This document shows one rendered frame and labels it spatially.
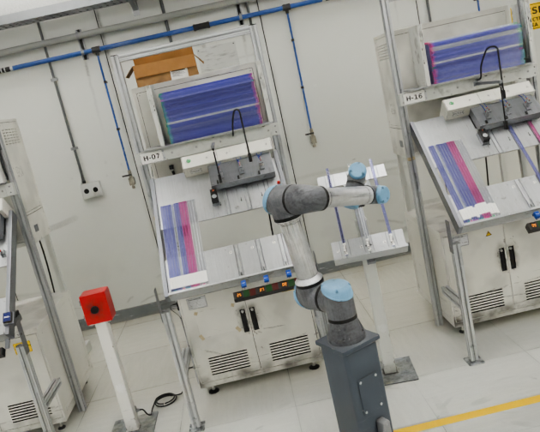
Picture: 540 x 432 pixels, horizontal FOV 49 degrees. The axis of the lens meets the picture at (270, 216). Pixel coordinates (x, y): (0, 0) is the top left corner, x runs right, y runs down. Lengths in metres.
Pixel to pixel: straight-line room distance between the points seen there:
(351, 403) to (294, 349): 0.98
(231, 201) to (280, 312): 0.66
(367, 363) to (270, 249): 0.82
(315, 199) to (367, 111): 2.69
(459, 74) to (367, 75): 1.52
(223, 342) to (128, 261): 1.82
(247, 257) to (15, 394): 1.50
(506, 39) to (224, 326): 2.15
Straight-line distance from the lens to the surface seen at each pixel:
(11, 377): 3.54
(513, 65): 3.51
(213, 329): 3.25
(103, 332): 3.13
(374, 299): 3.04
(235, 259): 2.89
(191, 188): 3.15
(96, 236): 4.89
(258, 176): 3.06
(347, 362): 2.31
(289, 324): 3.26
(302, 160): 4.72
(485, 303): 3.51
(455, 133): 3.35
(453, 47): 3.39
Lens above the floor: 1.54
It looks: 12 degrees down
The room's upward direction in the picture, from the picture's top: 13 degrees counter-clockwise
